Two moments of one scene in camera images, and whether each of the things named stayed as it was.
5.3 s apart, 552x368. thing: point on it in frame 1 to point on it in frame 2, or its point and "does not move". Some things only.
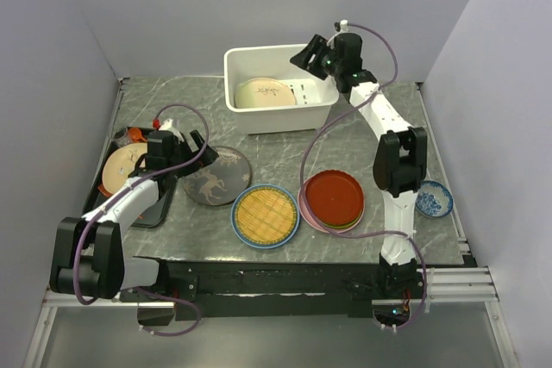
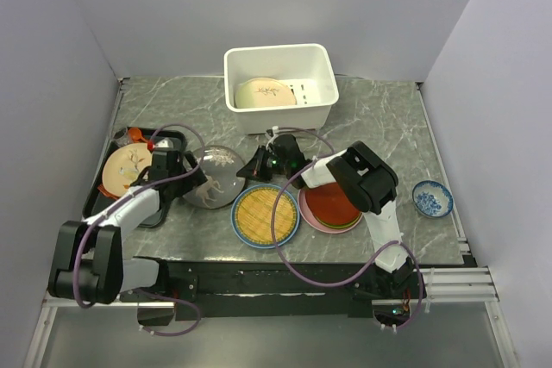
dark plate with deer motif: [222, 181] does not move
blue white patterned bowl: [433, 199] does not move
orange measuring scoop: [134, 135] does not move
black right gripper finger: [310, 59] to [252, 169]
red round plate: [335, 196] does not move
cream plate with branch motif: [264, 91] does not move
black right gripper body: [336, 65] to [284, 165]
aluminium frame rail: [461, 285] does not move
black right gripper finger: [319, 49] to [263, 165]
